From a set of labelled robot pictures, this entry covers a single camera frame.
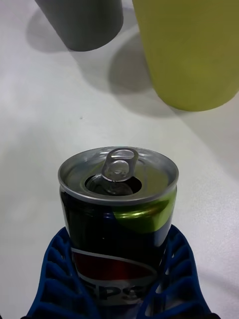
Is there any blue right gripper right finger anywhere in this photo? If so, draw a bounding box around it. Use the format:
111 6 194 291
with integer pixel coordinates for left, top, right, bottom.
136 224 222 319

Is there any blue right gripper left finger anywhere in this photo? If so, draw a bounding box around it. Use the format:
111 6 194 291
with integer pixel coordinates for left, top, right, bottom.
20 226 100 319

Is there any black drink can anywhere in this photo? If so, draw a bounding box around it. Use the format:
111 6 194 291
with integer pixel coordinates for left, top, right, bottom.
58 146 180 307

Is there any yellow-green plastic waste bin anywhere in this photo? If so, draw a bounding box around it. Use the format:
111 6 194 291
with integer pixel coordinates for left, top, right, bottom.
131 0 239 112

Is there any grey plastic waste bin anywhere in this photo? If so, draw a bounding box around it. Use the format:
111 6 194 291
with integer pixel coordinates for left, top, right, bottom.
34 0 124 52

